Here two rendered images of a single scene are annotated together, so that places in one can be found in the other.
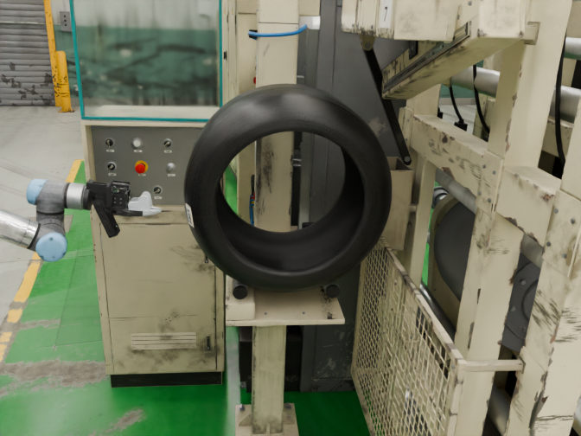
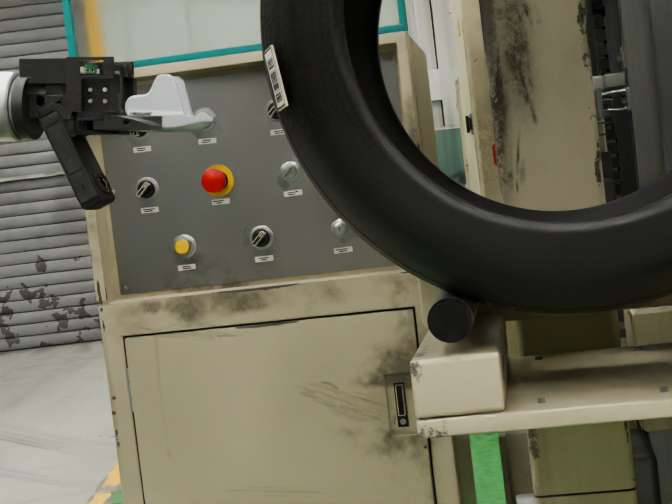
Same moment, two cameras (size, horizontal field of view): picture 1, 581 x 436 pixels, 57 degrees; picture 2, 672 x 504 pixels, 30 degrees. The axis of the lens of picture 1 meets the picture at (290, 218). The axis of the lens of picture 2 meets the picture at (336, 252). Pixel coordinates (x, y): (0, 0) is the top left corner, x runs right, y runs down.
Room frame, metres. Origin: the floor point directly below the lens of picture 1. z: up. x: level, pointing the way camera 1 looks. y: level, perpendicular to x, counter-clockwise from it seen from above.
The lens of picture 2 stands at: (0.20, -0.08, 1.04)
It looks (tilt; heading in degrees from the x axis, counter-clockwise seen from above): 3 degrees down; 15
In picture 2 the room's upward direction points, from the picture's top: 7 degrees counter-clockwise
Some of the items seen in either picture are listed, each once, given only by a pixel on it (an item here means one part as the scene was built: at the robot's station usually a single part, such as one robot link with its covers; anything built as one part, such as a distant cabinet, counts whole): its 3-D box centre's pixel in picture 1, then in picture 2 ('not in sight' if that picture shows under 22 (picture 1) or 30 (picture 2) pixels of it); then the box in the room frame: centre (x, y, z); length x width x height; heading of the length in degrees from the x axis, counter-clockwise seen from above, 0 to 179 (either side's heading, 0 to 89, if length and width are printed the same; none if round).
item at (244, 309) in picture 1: (239, 284); (465, 358); (1.58, 0.16, 0.84); 0.36 x 0.09 x 0.06; 6
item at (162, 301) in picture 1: (164, 249); (300, 425); (2.27, 0.58, 0.63); 0.56 x 0.41 x 1.27; 96
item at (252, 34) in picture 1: (277, 32); not in sight; (1.85, 0.07, 1.62); 0.19 x 0.19 x 0.06; 6
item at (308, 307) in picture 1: (281, 293); (595, 380); (1.59, 0.02, 0.80); 0.37 x 0.36 x 0.02; 96
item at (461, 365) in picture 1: (390, 369); not in sight; (1.40, -0.33, 0.65); 0.90 x 0.02 x 0.70; 6
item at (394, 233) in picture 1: (381, 202); not in sight; (1.85, -0.33, 1.05); 0.20 x 0.15 x 0.30; 6
